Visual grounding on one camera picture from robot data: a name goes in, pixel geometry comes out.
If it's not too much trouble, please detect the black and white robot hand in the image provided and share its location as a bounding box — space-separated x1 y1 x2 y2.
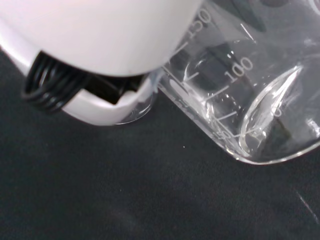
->
0 0 209 126

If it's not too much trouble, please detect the black cloth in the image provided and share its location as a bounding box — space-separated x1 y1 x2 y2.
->
0 48 320 240

